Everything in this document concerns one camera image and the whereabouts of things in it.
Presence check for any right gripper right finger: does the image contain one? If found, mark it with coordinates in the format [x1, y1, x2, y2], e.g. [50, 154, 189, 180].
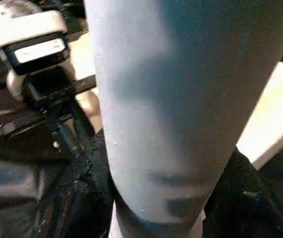
[202, 147, 283, 238]

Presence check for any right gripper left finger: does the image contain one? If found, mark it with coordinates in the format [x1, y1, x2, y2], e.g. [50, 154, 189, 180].
[56, 128, 119, 238]

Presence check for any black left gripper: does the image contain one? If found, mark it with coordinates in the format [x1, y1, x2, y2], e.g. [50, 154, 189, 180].
[0, 66, 99, 165]

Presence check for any white plastic table top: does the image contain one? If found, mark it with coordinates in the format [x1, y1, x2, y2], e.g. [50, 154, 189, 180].
[66, 32, 283, 171]

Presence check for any white plastic table leg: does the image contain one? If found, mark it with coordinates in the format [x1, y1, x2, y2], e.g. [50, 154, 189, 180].
[84, 0, 283, 238]

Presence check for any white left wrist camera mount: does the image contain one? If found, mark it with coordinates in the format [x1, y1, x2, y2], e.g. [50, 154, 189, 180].
[0, 9, 70, 75]

